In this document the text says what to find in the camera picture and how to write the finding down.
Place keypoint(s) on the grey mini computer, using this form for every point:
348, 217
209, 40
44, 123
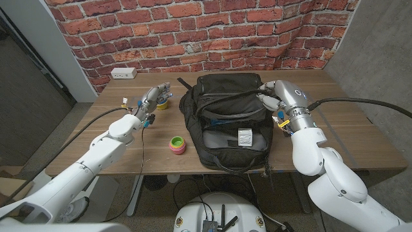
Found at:
209, 226

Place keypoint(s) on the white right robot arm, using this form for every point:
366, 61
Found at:
334, 180

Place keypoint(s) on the blue white wipes pack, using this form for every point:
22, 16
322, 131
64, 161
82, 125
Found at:
220, 122

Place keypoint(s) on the white power strip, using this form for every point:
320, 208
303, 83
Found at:
123, 73

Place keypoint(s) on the red brick print backdrop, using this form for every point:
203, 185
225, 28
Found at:
193, 32

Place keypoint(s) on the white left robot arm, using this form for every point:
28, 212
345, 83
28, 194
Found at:
80, 167

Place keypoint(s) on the green pink stacked cups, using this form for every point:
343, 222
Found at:
177, 145

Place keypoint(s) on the white table leg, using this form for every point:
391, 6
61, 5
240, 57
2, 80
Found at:
135, 193

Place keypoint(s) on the tan cardboard box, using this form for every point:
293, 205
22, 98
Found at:
9, 185

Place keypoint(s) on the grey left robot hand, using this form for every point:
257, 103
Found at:
149, 100

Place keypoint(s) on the white embossed cube package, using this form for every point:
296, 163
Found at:
245, 137

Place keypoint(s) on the black upright antenna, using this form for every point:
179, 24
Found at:
222, 216

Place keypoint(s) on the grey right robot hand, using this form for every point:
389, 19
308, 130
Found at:
288, 95

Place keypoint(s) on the white robot chest shell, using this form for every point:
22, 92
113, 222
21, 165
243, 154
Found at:
64, 228

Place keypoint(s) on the black slanted antenna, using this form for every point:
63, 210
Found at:
232, 221

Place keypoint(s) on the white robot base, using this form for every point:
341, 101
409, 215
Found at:
193, 212

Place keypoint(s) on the black backpack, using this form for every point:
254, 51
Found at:
225, 158

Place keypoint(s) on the grey table leg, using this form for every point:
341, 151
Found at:
299, 196

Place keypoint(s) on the yellow blue stacked cups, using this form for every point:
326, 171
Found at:
162, 106

